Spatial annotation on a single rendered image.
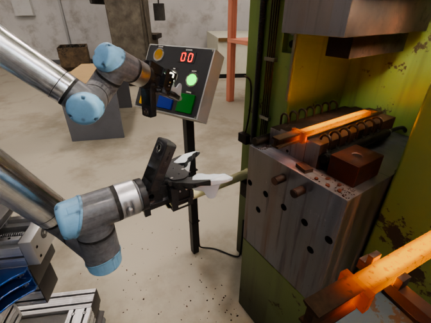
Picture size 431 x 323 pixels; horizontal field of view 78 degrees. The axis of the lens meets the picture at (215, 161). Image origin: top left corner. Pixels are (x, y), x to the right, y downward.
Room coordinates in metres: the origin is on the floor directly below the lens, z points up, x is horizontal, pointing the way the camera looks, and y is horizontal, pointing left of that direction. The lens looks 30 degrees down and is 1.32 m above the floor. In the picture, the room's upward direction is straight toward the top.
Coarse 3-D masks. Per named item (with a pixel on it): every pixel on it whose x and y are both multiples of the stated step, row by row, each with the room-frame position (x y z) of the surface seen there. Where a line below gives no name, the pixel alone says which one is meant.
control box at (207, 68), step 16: (160, 48) 1.21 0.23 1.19; (176, 48) 1.17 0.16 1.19; (192, 48) 1.13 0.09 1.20; (208, 48) 1.10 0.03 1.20; (160, 64) 1.17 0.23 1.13; (176, 64) 1.13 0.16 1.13; (192, 64) 1.09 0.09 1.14; (208, 64) 1.06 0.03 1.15; (176, 80) 1.09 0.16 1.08; (208, 80) 1.04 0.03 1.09; (208, 96) 1.03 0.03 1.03; (160, 112) 1.07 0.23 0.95; (176, 112) 1.02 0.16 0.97; (192, 112) 0.99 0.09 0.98; (208, 112) 1.03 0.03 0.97
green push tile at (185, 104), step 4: (184, 96) 1.03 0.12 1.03; (188, 96) 1.02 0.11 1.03; (192, 96) 1.01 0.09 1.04; (184, 100) 1.02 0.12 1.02; (188, 100) 1.01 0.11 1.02; (192, 100) 1.00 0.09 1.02; (176, 104) 1.03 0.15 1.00; (180, 104) 1.02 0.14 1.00; (184, 104) 1.01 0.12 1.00; (188, 104) 1.00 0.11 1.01; (192, 104) 1.00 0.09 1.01; (176, 108) 1.02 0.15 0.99; (180, 108) 1.01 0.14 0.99; (184, 108) 1.00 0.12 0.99; (188, 108) 0.99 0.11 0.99; (184, 112) 0.99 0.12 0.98; (188, 112) 0.99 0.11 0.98
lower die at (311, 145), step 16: (336, 112) 0.96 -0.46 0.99; (352, 112) 0.96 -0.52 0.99; (272, 128) 0.84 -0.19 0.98; (288, 128) 0.81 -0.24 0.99; (336, 128) 0.79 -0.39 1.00; (352, 128) 0.80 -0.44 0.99; (368, 128) 0.81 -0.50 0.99; (384, 128) 0.87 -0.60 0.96; (304, 144) 0.72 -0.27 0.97; (320, 144) 0.68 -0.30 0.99; (336, 144) 0.72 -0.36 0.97; (304, 160) 0.71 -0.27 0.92
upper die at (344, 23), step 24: (288, 0) 0.83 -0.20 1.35; (312, 0) 0.76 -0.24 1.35; (336, 0) 0.71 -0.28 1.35; (360, 0) 0.69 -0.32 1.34; (384, 0) 0.75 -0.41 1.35; (408, 0) 0.81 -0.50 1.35; (288, 24) 0.82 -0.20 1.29; (312, 24) 0.75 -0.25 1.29; (336, 24) 0.70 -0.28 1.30; (360, 24) 0.71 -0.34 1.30; (384, 24) 0.77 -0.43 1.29; (408, 24) 0.84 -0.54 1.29
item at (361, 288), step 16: (416, 240) 0.32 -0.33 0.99; (384, 256) 0.28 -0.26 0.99; (400, 256) 0.28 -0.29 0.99; (416, 256) 0.28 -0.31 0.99; (368, 272) 0.25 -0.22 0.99; (384, 272) 0.25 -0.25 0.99; (400, 272) 0.26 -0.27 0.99; (336, 288) 0.22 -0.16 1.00; (352, 288) 0.22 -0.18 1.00; (368, 288) 0.23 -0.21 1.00; (320, 304) 0.20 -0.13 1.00; (336, 304) 0.20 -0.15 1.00; (352, 304) 0.22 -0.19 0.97; (368, 304) 0.21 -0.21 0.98; (304, 320) 0.20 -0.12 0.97; (320, 320) 0.20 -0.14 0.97; (336, 320) 0.20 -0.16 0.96
